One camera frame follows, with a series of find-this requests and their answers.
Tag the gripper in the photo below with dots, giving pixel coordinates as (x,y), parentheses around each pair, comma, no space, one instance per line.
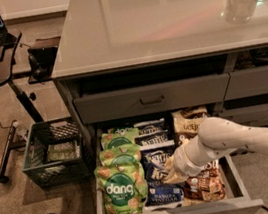
(182,163)

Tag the blue kettle chip bag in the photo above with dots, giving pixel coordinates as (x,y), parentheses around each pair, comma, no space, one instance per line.
(160,193)
(148,127)
(157,154)
(150,139)

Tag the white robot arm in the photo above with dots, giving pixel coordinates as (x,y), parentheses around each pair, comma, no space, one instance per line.
(216,137)

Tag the front brown Late July bag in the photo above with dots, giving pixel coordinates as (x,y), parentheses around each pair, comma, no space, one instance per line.
(207,186)

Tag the brown late july bag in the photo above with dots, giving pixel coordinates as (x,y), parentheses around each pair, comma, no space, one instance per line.
(207,186)
(191,112)
(186,129)

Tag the front green Dang bag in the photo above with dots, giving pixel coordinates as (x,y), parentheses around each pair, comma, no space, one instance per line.
(124,187)

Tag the green dang bag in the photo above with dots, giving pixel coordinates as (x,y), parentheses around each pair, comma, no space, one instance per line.
(124,187)
(122,154)
(121,129)
(117,139)

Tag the rear brown Late July bag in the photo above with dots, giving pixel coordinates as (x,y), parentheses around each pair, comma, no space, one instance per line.
(191,112)

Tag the rear green Dang bag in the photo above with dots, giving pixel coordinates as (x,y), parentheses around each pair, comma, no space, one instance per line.
(121,129)

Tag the open grey middle drawer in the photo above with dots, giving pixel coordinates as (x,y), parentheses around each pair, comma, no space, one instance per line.
(237,200)

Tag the grey right top drawer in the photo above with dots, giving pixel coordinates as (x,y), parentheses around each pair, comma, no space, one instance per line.
(247,83)

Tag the grey cabinet counter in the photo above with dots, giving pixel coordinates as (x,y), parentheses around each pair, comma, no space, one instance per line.
(110,45)

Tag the dark green plastic crate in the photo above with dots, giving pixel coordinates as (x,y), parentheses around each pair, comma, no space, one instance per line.
(55,154)

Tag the grey right lower drawers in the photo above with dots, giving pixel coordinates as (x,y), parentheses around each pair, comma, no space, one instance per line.
(257,115)

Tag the black standing desk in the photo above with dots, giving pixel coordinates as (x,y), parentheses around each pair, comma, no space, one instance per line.
(7,76)

